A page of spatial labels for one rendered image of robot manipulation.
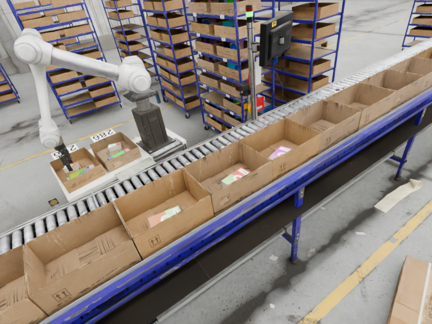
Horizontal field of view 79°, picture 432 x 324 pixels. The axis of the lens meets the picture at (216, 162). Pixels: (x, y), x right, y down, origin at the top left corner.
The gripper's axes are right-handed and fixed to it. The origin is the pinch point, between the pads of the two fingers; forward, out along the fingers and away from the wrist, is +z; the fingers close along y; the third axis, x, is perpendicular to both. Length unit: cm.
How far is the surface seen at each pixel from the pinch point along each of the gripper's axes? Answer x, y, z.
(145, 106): 68, -11, -31
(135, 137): 49, -32, 5
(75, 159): 0.8, -11.5, 1.8
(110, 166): 32.7, 14.1, -0.1
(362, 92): 236, 19, -18
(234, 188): 110, 93, -21
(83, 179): 15.1, 23.9, -0.5
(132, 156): 48.7, 6.1, 0.6
